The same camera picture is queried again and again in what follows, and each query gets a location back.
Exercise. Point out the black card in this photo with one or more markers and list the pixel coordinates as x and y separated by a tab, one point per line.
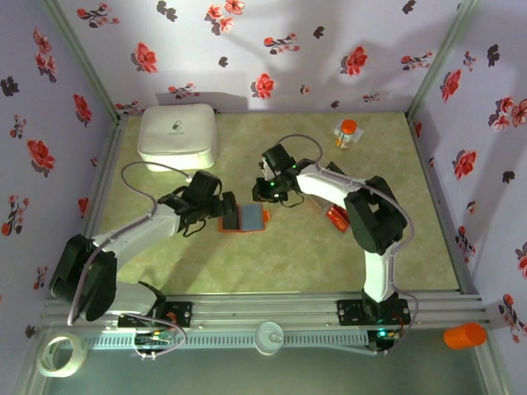
232	220
335	168

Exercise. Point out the orange card holder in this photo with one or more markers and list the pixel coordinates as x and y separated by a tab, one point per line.
267	215

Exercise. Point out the blue grey card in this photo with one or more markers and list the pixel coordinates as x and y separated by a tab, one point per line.
252	217

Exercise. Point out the red card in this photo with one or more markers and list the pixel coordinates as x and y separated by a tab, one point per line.
338	218

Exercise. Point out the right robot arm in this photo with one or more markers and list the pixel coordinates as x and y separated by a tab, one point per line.
325	185

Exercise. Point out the white zip pouch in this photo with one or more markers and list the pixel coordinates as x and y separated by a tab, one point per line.
177	136

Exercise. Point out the pill bottle orange cap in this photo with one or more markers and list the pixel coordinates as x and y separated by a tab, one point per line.
347	127

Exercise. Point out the green circuit board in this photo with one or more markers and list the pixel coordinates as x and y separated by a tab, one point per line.
383	334
154	339

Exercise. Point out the clear round lid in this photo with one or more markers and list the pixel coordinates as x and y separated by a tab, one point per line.
267	337

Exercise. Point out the clear tape roll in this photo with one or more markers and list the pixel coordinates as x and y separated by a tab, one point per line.
82	354

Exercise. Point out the orange plastic cup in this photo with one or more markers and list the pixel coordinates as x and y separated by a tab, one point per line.
465	336

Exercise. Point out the aluminium side rail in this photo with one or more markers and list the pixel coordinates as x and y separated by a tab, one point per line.
105	177
440	205

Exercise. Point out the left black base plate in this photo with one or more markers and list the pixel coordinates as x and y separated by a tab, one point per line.
183	314

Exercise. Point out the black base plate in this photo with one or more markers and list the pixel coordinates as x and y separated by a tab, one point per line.
348	312
183	314

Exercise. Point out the aluminium frame rail wide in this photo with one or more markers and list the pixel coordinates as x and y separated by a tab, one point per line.
263	308

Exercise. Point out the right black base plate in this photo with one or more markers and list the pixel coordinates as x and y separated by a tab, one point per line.
348	312

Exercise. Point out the aluminium frame post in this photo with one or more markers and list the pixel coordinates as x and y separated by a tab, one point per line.
442	61
84	61

